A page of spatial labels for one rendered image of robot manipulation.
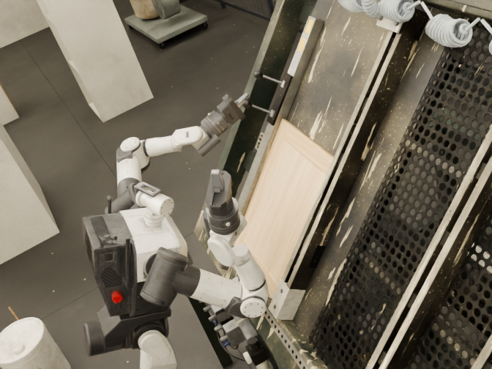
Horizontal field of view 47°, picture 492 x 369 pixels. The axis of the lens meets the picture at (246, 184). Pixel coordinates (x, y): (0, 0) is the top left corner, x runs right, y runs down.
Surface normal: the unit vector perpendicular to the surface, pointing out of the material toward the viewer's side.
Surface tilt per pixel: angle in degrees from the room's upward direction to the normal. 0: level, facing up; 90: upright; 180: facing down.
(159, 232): 23
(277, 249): 51
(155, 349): 90
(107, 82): 90
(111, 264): 90
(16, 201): 90
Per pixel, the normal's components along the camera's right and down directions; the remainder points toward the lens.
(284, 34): 0.40, 0.44
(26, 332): -0.27, -0.78
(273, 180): -0.85, -0.15
